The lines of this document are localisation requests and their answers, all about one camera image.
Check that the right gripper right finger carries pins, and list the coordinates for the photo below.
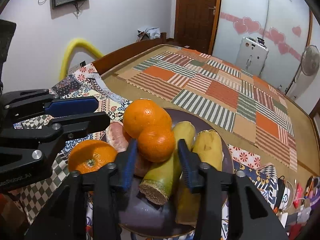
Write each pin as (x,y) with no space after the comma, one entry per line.
(190,163)

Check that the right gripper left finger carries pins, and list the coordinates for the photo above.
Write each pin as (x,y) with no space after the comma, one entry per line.
(125,166)

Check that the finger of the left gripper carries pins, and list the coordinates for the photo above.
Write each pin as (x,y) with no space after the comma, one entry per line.
(18,144)
(26,104)

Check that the medium orange with sticker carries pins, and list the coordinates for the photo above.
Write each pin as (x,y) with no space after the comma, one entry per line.
(156,143)

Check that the large orange with Dole sticker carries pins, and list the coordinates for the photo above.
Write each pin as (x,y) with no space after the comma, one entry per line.
(143,113)

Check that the pink wrapped sweet potato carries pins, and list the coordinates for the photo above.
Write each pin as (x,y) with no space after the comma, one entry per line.
(119,139)

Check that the small tangerine far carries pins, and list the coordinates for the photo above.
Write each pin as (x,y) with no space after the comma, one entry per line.
(90,155)

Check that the colourful patchwork cloth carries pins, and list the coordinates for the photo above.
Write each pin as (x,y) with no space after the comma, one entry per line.
(36,127)

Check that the yellow foam tube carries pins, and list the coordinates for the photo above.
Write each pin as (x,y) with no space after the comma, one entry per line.
(77,45)

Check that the striped patchwork bed mat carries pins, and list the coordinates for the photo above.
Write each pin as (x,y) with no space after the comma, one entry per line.
(222,94)

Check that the wooden bed footboard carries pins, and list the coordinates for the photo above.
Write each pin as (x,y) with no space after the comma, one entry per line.
(116,57)

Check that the white appliance box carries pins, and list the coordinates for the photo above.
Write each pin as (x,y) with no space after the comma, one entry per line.
(252,55)

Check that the white standing fan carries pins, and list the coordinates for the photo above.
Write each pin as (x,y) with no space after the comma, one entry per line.
(305,74)

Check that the brown wooden door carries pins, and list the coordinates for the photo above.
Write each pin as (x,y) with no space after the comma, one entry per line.
(196,24)

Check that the frosted wardrobe with hearts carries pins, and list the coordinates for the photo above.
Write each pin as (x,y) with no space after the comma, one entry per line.
(283,24)

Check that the bag pile by wall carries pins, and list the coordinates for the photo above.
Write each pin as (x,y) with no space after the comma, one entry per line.
(148,33)

